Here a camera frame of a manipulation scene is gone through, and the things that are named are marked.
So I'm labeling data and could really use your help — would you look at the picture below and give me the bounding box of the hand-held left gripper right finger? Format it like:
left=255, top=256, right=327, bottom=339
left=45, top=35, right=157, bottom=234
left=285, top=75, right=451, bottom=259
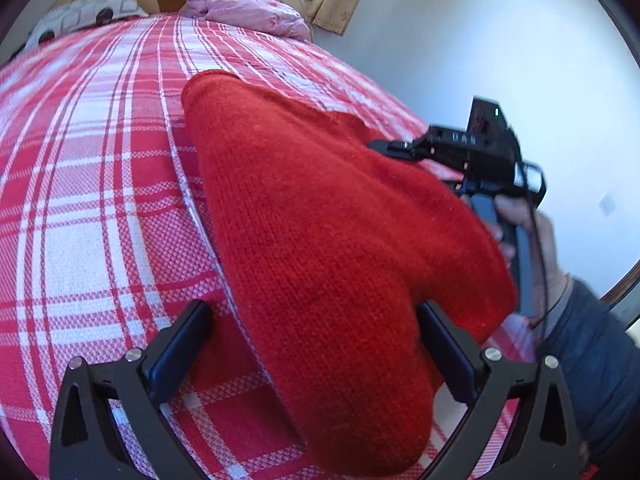
left=417, top=300, right=584, bottom=480

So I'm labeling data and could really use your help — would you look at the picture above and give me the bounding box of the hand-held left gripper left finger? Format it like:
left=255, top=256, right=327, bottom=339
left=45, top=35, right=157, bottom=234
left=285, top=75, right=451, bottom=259
left=49, top=299, right=214, bottom=480

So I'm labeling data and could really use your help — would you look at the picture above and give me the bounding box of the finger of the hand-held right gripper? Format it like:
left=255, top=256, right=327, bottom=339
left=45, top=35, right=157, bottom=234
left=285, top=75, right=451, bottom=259
left=368, top=139, right=426, bottom=162

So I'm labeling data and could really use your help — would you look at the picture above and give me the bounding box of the red knitted sweater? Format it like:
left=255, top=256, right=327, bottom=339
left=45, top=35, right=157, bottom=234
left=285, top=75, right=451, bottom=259
left=181, top=71, right=519, bottom=477

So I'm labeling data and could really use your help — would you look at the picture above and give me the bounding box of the person's right forearm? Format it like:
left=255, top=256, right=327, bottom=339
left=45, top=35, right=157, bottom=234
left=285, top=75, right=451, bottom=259
left=542, top=276, right=640, bottom=467

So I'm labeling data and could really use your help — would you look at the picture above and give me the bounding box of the person's right hand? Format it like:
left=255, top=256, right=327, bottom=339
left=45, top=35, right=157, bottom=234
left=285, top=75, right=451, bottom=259
left=460, top=192, right=572, bottom=330

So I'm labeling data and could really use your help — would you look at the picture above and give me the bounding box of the red white plaid bed sheet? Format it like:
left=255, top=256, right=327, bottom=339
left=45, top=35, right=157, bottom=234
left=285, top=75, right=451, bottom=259
left=0, top=14, right=547, bottom=480

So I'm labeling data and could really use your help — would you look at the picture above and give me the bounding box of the wooden baseboard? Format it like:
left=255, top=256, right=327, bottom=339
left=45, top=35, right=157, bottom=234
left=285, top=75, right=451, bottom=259
left=599, top=259, right=640, bottom=307

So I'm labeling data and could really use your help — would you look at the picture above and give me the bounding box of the pink pillow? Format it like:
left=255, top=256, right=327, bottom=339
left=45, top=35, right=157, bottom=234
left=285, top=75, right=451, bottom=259
left=186, top=0, right=312, bottom=42

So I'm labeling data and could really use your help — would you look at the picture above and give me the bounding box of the grey patterned pillow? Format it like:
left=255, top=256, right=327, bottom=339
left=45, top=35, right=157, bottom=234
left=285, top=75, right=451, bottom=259
left=27, top=0, right=149, bottom=51

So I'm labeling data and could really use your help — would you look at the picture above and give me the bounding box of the black cable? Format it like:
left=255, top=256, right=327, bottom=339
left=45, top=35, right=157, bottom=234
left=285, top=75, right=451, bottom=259
left=517, top=157, right=553, bottom=333

